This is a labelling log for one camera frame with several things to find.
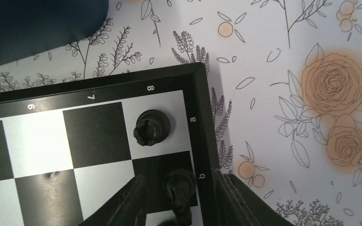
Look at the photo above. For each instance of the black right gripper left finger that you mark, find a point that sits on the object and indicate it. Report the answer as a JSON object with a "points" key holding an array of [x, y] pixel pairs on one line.
{"points": [[126, 208]]}

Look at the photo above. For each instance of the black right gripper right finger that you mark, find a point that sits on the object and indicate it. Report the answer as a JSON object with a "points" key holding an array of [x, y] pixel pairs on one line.
{"points": [[238, 205]]}

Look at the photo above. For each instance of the dark blue plastic tray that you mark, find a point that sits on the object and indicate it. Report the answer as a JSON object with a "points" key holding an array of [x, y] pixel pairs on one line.
{"points": [[30, 27]]}

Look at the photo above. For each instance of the black chess piece on board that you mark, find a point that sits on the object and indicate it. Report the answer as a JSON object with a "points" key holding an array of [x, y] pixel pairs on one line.
{"points": [[180, 185], [152, 127]]}

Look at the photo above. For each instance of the black white chessboard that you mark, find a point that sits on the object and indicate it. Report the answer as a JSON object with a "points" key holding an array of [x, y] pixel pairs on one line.
{"points": [[67, 148]]}

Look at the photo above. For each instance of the floral patterned table cloth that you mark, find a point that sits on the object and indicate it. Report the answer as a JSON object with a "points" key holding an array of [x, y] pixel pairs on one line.
{"points": [[285, 85]]}

